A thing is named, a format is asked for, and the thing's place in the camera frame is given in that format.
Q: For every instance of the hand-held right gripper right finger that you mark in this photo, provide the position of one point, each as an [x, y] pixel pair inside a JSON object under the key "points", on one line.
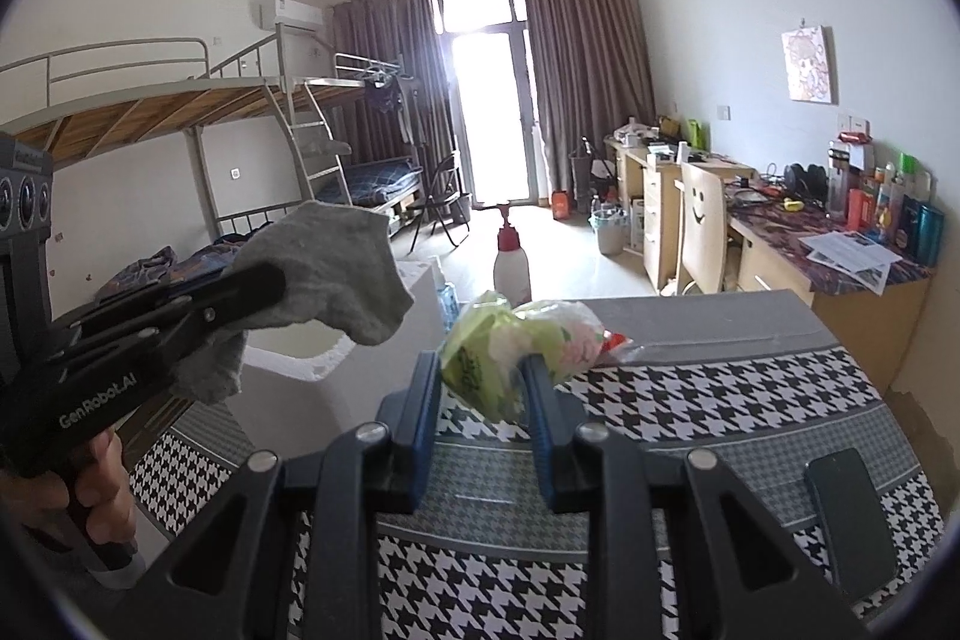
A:
{"points": [[551, 452]]}

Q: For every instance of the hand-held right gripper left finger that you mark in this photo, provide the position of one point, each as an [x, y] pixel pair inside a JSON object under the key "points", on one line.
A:
{"points": [[416, 445]]}

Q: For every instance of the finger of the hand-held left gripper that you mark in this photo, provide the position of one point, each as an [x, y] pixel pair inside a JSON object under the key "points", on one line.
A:
{"points": [[240, 287], [217, 321]]}

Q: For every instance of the white foam box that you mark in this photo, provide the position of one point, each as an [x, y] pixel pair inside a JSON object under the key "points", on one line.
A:
{"points": [[330, 407]]}

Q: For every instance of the grey sock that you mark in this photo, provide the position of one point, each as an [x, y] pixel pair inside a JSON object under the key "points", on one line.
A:
{"points": [[337, 265]]}

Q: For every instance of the yellow-green plastic bag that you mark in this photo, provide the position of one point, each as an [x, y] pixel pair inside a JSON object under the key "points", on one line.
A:
{"points": [[480, 355]]}

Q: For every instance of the person's left hand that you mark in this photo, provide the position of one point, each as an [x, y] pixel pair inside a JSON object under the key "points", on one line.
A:
{"points": [[105, 490]]}

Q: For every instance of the patterned blue quilt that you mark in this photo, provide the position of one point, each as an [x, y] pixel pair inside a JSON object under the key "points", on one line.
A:
{"points": [[150, 272]]}

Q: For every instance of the red snack wrapper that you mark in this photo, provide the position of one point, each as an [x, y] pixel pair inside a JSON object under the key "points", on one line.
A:
{"points": [[622, 346]]}

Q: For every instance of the blue liquid bottle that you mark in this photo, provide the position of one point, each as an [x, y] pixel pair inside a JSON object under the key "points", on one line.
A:
{"points": [[448, 306]]}

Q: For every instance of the small metal bunk bed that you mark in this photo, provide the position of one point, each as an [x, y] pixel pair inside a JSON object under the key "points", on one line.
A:
{"points": [[375, 186]]}

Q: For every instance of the houndstooth tablecloth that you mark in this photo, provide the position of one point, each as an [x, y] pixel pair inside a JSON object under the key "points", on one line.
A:
{"points": [[712, 400]]}

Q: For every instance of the white lotion pump bottle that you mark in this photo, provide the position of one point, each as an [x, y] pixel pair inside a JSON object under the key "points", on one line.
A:
{"points": [[512, 272]]}

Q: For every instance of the large metal bunk bed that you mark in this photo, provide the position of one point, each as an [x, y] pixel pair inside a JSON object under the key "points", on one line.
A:
{"points": [[150, 115]]}

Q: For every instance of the pale plastic bucket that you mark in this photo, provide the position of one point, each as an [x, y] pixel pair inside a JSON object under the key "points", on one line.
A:
{"points": [[609, 235]]}

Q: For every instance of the black folding chair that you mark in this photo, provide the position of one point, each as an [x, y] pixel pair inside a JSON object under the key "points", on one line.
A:
{"points": [[446, 183]]}

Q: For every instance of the hanging dark clothes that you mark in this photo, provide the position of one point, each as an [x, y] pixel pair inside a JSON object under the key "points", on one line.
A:
{"points": [[386, 100]]}

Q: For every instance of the orange bottle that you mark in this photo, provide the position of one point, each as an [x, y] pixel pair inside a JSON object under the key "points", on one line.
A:
{"points": [[561, 203]]}

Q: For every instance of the plain wooden desk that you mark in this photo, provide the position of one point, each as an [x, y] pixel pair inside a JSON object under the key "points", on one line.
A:
{"points": [[660, 220]]}

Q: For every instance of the wooden chair with smiley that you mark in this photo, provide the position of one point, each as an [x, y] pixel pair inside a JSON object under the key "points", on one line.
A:
{"points": [[705, 227]]}

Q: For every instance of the white air conditioner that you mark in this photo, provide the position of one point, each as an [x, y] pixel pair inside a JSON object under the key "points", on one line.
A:
{"points": [[291, 12]]}

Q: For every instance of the narrow brown curtain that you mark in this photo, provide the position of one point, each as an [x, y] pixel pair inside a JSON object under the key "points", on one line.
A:
{"points": [[390, 48]]}

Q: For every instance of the glass balcony door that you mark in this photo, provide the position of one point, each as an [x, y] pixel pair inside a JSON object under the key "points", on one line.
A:
{"points": [[487, 108]]}

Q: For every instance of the black smartphone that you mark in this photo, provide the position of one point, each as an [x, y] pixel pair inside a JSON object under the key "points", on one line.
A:
{"points": [[851, 520]]}

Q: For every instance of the wooden desk with patterned top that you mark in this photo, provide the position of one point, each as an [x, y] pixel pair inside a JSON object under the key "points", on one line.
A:
{"points": [[855, 325]]}

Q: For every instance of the green paper bag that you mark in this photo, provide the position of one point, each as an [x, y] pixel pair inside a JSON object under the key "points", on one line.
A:
{"points": [[696, 132]]}

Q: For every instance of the printed papers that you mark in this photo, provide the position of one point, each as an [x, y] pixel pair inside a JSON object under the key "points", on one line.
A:
{"points": [[851, 254]]}

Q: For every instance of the black headphones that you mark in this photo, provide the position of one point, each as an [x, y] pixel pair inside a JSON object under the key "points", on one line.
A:
{"points": [[804, 179]]}

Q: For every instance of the wide brown curtain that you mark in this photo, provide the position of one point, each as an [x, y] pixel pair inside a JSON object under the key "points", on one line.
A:
{"points": [[585, 70]]}

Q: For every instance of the cluster of toiletry bottles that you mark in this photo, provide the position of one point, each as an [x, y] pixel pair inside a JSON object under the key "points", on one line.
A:
{"points": [[900, 212]]}

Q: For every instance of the wall poster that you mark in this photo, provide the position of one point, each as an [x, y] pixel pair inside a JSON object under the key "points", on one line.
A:
{"points": [[806, 64]]}

